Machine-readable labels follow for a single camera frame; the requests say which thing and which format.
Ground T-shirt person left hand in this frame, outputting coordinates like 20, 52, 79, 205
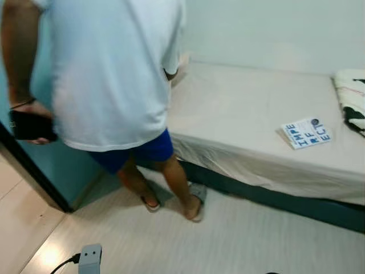
10, 100, 55, 119

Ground black smartphone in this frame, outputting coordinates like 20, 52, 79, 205
9, 110, 58, 142

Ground white book blue letters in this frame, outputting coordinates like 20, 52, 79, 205
281, 117, 333, 150

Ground cream cartoon print quilt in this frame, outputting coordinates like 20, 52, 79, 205
334, 68, 365, 135

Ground person in white T-shirt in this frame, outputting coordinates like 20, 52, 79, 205
0, 0, 197, 220

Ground cream sheeted mattress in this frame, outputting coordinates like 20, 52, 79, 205
165, 60, 365, 206

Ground grey slipper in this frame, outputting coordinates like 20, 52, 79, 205
140, 191, 162, 213
184, 183, 207, 223

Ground black door frame strip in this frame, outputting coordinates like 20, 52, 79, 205
0, 121, 74, 213

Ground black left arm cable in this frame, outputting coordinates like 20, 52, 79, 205
50, 254, 82, 274

